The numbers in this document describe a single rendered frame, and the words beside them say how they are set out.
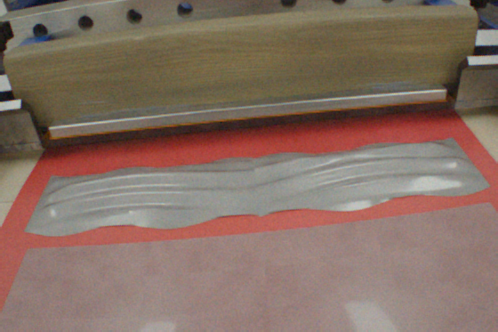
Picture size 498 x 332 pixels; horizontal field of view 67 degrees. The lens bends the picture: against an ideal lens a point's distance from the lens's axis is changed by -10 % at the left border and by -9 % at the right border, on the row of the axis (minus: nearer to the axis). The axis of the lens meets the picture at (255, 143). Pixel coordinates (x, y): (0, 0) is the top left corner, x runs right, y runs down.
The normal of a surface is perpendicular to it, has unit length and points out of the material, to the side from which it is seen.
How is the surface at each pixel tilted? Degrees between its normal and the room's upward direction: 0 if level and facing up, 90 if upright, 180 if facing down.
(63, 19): 58
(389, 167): 4
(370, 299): 32
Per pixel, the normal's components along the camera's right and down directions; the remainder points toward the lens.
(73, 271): -0.07, -0.83
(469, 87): 0.07, 0.56
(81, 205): 0.08, -0.43
